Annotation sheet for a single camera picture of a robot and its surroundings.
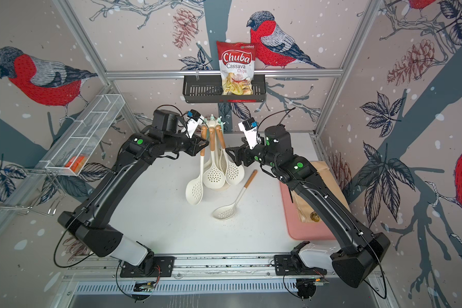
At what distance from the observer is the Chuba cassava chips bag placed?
2.73ft

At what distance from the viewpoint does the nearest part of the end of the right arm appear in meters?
0.57

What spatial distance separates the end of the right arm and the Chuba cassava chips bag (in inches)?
15.4
